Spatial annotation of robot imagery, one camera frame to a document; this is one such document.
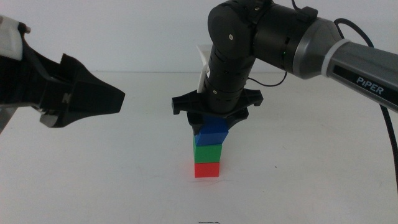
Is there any blue cube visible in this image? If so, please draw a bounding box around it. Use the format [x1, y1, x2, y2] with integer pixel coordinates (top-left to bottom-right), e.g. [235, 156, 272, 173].
[193, 116, 230, 147]

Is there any green cube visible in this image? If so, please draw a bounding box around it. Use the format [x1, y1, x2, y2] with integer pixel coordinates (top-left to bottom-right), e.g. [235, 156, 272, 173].
[192, 136, 223, 164]

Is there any red cube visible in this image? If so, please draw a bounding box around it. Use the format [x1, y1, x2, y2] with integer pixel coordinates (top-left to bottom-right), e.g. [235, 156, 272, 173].
[194, 162, 221, 179]

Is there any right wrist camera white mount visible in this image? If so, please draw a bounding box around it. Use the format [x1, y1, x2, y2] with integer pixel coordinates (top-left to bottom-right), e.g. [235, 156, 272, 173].
[195, 44, 216, 94]

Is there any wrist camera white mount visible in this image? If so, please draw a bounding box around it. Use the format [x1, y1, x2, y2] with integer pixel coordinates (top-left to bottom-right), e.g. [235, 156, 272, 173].
[0, 14, 32, 62]
[195, 44, 216, 94]

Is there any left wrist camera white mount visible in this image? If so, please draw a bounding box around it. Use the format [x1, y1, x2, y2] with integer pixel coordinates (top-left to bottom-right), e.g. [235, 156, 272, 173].
[0, 14, 32, 62]

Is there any black right camera cable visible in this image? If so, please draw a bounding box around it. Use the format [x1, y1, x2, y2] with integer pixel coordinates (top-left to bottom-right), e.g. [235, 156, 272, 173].
[247, 0, 398, 194]

